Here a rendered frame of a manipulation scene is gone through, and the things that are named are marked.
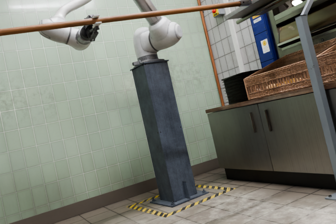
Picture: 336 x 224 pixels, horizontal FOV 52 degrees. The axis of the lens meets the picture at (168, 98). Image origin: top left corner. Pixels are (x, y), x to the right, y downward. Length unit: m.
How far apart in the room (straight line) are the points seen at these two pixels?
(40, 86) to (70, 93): 0.24
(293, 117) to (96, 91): 1.61
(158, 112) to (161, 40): 0.50
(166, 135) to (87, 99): 0.83
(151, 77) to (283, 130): 0.95
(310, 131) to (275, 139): 0.28
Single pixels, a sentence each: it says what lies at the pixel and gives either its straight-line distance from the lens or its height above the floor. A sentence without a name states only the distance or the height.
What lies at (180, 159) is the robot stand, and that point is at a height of 0.28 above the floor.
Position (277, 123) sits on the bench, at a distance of 2.21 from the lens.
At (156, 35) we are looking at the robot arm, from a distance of 2.39.
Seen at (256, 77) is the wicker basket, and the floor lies 0.72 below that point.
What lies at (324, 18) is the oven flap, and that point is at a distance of 2.59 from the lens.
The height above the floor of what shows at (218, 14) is 1.41.
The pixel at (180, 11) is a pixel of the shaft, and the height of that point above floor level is 1.15.
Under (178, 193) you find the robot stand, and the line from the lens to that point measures 2.46.
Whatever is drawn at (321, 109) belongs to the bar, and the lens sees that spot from 1.91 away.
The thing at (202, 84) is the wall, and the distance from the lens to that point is 3.39.
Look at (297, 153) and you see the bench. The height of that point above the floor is 0.22.
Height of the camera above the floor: 0.59
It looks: 3 degrees up
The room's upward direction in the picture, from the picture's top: 13 degrees counter-clockwise
